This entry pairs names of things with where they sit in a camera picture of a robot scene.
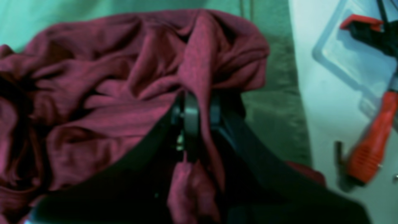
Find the black clamp left edge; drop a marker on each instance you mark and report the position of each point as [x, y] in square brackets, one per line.
[373, 32]

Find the green table cloth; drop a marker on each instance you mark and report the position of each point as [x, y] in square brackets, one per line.
[275, 112]

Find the orange handled tool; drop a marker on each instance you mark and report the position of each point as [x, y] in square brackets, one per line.
[367, 156]

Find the red long-sleeve shirt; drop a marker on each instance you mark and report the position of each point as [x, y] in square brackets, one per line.
[82, 95]

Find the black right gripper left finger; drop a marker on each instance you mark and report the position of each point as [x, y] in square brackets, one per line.
[135, 189]

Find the clear plastic box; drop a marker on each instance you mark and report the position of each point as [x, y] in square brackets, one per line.
[360, 66]

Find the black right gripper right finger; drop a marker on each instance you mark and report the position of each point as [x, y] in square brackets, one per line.
[262, 189]

